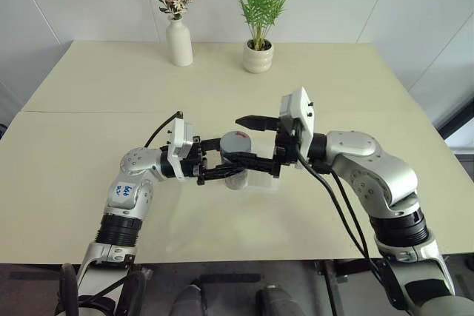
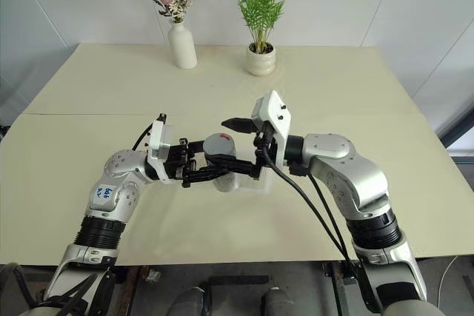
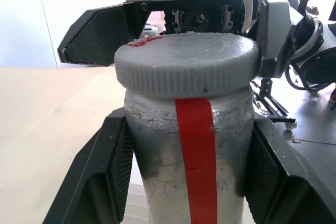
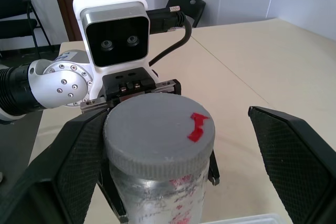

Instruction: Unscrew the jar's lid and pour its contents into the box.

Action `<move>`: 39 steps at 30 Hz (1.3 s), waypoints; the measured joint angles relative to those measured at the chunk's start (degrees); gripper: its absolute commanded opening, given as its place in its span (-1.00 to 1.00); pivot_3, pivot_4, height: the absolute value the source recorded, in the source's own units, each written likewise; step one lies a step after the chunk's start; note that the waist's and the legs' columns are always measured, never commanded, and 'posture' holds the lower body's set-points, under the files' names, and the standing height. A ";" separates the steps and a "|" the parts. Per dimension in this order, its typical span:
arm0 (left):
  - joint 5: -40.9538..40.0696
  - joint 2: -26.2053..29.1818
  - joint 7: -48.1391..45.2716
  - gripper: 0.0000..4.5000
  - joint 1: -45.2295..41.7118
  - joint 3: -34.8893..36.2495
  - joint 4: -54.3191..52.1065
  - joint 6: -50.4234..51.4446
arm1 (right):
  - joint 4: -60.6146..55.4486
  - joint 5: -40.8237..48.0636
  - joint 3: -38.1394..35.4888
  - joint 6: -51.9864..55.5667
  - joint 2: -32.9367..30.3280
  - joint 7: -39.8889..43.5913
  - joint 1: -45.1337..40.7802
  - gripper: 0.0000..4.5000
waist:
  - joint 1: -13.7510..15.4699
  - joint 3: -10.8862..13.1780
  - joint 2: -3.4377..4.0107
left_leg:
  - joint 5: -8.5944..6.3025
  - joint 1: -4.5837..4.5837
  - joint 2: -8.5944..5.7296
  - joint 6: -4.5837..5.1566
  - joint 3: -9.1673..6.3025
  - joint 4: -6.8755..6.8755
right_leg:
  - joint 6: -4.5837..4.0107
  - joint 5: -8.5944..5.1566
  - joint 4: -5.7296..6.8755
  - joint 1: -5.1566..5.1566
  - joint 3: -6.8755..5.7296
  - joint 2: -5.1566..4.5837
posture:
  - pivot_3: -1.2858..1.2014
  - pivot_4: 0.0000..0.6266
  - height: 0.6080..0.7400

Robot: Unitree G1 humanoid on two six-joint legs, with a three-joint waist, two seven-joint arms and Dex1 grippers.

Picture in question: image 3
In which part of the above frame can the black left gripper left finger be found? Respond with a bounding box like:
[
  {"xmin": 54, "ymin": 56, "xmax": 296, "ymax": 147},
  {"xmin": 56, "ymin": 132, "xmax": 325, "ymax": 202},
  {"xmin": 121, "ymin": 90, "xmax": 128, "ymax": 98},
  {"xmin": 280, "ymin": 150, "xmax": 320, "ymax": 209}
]
[{"xmin": 41, "ymin": 115, "xmax": 135, "ymax": 224}]

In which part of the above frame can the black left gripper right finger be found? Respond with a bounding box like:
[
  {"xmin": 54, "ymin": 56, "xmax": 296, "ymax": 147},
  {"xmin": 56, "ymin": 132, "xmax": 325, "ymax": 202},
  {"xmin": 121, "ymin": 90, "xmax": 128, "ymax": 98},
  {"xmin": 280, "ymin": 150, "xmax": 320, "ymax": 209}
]
[{"xmin": 245, "ymin": 118, "xmax": 336, "ymax": 224}]

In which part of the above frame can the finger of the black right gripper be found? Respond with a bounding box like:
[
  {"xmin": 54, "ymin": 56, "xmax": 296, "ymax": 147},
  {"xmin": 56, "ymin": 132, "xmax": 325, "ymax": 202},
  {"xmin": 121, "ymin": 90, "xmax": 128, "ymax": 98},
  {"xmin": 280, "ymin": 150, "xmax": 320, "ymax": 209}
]
[
  {"xmin": 256, "ymin": 0, "xmax": 307, "ymax": 79},
  {"xmin": 57, "ymin": 2, "xmax": 153, "ymax": 67}
]

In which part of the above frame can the grey ribbed screw lid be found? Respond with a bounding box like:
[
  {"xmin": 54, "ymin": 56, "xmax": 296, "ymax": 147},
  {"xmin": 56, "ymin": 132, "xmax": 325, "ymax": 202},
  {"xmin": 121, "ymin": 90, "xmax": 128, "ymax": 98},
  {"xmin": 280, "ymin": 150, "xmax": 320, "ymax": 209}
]
[{"xmin": 114, "ymin": 31, "xmax": 263, "ymax": 99}]

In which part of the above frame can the translucent plastic jar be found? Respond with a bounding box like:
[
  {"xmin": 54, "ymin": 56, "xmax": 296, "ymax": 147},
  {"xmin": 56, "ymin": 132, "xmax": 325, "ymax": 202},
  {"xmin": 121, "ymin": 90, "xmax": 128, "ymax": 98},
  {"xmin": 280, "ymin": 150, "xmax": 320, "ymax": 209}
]
[{"xmin": 123, "ymin": 89, "xmax": 255, "ymax": 224}]

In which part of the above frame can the small white background object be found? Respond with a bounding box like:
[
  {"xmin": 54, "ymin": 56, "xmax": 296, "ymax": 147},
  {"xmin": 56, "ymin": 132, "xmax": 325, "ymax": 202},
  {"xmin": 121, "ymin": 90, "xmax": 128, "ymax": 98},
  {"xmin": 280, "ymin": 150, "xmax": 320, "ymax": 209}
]
[{"xmin": 142, "ymin": 24, "xmax": 159, "ymax": 38}]

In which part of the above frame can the black wheeled frame stand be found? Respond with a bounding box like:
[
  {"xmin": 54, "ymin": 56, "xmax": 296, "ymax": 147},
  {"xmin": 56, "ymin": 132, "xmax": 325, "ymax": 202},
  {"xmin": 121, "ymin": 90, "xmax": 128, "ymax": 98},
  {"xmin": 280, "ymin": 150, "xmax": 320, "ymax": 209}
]
[{"xmin": 250, "ymin": 77, "xmax": 298, "ymax": 131}]

